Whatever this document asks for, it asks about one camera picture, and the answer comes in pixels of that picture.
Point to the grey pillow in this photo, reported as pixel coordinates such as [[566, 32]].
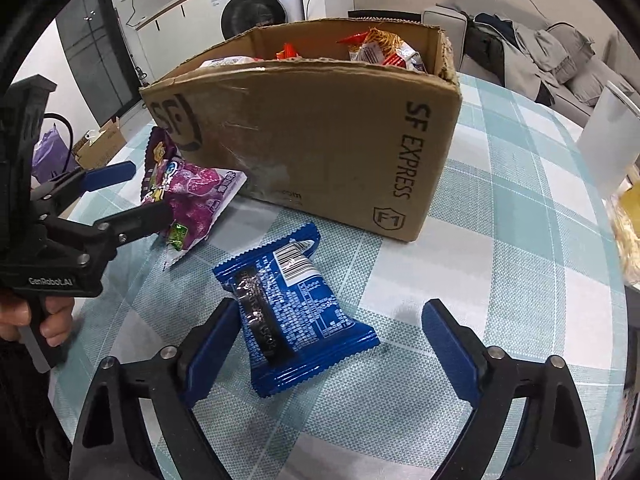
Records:
[[572, 52]]

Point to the white orange noodle snack bag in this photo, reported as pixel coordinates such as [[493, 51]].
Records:
[[385, 47]]

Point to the dark glass door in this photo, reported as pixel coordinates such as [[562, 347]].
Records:
[[100, 50]]

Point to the purple plastic bag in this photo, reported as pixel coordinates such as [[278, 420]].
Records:
[[50, 152]]

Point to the black white patterned stool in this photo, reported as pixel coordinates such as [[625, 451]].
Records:
[[385, 15]]

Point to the blue cookie packet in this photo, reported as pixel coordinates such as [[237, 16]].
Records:
[[300, 310]]

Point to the person's left hand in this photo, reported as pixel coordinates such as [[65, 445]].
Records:
[[55, 317]]

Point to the dark jacket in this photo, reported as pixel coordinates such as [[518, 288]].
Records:
[[487, 50]]

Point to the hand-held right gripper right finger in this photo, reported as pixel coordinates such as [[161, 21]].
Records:
[[450, 355]]

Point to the brown cardboard box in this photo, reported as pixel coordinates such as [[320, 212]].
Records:
[[310, 140]]

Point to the white snack packet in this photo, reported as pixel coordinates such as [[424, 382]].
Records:
[[232, 61]]

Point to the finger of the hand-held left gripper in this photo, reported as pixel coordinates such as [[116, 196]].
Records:
[[107, 172], [140, 220]]

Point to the small open cardboard box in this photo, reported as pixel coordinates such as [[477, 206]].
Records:
[[100, 145]]

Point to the clear plastic food container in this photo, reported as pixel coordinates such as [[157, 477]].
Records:
[[629, 240]]

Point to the grey jacket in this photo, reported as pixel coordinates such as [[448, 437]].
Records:
[[532, 45]]

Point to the white counter cabinet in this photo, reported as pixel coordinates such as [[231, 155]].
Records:
[[175, 7]]

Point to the white tall appliance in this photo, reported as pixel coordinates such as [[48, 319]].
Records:
[[610, 140]]

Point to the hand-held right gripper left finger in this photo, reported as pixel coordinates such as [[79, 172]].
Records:
[[210, 355]]

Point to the teal checked tablecloth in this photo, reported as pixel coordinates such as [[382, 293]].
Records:
[[500, 270]]

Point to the grey sofa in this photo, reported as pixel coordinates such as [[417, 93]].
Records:
[[450, 30]]

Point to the white washing machine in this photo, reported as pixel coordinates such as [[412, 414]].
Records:
[[260, 0]]

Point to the light purple candy packet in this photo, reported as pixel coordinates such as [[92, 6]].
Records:
[[205, 195]]

